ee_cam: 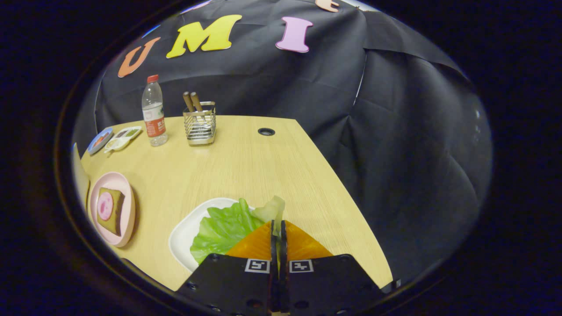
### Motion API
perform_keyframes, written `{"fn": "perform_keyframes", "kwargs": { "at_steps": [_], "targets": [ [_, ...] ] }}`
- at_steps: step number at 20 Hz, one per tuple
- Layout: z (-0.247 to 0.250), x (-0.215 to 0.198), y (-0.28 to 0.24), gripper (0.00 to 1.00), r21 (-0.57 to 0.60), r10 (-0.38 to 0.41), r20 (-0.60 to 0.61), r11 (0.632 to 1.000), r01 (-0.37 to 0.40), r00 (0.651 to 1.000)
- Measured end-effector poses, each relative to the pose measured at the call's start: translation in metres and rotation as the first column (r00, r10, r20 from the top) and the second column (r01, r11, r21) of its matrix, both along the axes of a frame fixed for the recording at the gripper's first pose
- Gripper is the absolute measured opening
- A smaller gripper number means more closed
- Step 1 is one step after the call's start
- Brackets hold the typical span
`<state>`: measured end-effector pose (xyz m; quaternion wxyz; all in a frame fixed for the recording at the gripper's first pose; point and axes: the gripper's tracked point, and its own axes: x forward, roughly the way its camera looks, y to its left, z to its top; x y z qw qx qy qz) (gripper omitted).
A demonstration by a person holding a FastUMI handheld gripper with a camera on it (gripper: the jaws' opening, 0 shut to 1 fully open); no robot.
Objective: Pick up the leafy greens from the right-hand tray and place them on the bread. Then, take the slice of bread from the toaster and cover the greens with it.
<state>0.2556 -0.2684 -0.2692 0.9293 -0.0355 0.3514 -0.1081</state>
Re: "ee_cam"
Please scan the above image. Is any white square plate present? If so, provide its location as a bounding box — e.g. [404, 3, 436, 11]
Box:
[169, 197, 255, 273]

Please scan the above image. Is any blue round plate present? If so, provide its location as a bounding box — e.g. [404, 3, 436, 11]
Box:
[87, 127, 114, 155]

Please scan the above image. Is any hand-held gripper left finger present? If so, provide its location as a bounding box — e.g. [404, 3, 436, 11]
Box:
[176, 219, 280, 316]

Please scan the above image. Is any clear water bottle red cap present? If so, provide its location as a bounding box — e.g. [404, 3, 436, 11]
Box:
[141, 75, 169, 147]

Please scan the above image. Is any metal wire utensil holder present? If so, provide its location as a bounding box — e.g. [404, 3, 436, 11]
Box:
[183, 101, 216, 146]

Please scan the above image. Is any pink round plate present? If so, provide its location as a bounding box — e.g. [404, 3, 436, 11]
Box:
[88, 172, 136, 248]

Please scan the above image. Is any white toaster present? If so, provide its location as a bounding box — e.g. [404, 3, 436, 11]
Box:
[72, 143, 90, 211]

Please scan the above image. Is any brown bread slice under ham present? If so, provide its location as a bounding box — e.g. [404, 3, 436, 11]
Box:
[97, 187, 126, 237]

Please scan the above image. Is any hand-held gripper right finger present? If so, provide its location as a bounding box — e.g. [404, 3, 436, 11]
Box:
[280, 219, 387, 316]

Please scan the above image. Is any pink ham slice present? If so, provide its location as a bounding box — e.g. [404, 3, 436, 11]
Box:
[97, 192, 114, 221]

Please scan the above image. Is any white divided tray with grains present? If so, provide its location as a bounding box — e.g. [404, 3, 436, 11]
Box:
[104, 126, 143, 154]

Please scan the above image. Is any green lettuce leaf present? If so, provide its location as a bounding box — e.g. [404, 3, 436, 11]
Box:
[190, 195, 286, 265]

